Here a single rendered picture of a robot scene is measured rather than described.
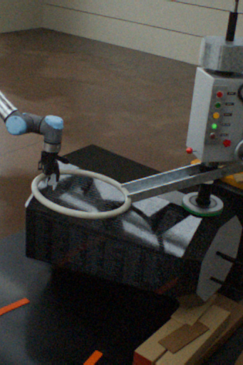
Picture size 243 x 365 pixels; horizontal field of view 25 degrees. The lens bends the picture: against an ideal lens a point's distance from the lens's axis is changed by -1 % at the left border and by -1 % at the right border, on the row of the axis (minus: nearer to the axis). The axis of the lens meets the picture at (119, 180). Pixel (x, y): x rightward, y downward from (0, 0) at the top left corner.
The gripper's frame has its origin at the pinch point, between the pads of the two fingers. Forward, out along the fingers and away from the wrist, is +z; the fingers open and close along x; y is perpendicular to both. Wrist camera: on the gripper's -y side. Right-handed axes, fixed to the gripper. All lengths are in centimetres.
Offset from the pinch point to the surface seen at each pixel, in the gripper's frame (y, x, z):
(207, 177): -51, 59, -19
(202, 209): -50, 61, -1
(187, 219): -46, 56, 6
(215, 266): -62, 70, 33
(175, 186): -37, 51, -13
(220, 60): -41, 59, -78
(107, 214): 4.6, 46.8, -6.2
